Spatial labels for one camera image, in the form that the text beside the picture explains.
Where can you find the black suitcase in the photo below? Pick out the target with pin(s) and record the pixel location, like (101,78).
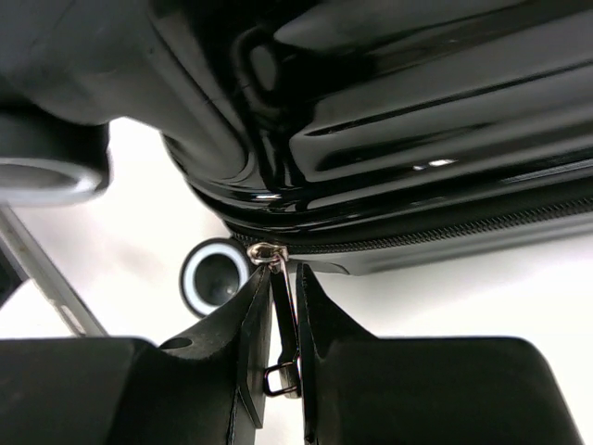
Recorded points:
(362,136)

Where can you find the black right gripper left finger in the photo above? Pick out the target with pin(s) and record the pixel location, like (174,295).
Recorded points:
(222,398)

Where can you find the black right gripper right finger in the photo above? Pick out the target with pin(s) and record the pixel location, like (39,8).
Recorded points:
(342,386)

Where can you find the silver suitcase zipper pull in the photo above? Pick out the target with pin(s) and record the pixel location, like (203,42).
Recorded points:
(282,379)

